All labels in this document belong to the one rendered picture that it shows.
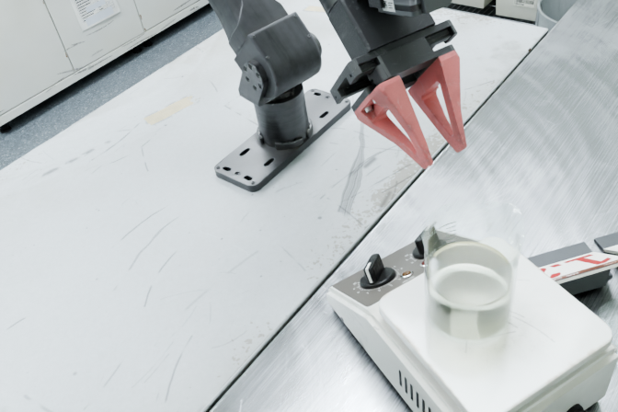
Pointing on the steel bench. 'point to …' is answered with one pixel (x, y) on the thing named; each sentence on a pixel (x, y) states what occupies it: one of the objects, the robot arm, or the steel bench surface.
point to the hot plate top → (397, 305)
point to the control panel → (404, 259)
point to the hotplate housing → (368, 337)
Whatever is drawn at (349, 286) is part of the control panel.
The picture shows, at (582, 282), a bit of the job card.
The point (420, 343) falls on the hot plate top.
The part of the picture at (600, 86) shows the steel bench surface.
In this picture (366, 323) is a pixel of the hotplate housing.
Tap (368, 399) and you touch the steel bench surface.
